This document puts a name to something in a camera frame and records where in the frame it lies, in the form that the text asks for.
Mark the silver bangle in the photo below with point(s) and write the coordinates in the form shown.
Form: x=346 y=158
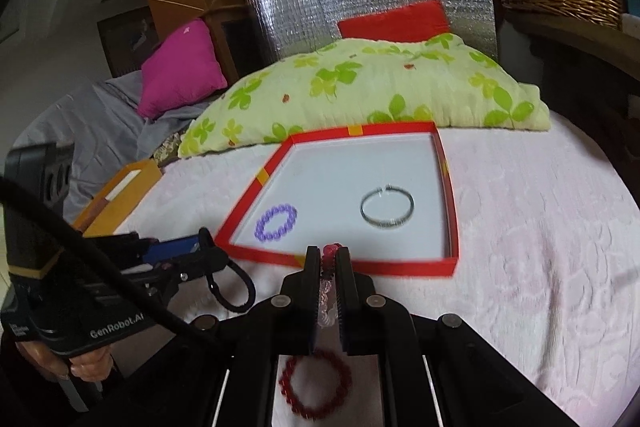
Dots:
x=384 y=223

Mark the floral patterned cloth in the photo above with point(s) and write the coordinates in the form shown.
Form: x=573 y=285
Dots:
x=170 y=149

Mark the red shallow box tray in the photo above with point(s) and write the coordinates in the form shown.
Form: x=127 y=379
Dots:
x=325 y=177

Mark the green floral pillow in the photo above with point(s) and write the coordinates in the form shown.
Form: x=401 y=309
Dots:
x=350 y=87

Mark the red pillow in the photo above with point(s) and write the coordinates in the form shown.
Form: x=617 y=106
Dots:
x=395 y=22

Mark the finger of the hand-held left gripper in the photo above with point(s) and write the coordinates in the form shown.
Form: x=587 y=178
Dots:
x=170 y=249
x=200 y=266

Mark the dark framed picture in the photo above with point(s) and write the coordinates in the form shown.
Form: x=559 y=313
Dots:
x=125 y=47

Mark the dark wooden shelf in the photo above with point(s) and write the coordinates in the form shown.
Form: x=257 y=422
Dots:
x=575 y=42

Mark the person's left hand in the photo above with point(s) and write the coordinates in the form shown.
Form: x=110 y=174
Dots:
x=87 y=364

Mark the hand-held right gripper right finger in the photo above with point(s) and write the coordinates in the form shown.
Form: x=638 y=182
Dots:
x=343 y=272

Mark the orange cardboard box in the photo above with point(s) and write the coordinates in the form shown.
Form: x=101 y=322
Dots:
x=112 y=212

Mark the grey blanket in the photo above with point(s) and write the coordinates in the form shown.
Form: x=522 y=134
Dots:
x=100 y=117

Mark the silver foil insulation sheet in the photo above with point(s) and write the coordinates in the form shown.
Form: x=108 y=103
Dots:
x=300 y=7

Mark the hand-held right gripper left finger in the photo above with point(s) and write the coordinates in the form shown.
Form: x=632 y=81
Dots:
x=313 y=272

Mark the magenta pillow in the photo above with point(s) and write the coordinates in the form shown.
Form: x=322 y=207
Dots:
x=180 y=67

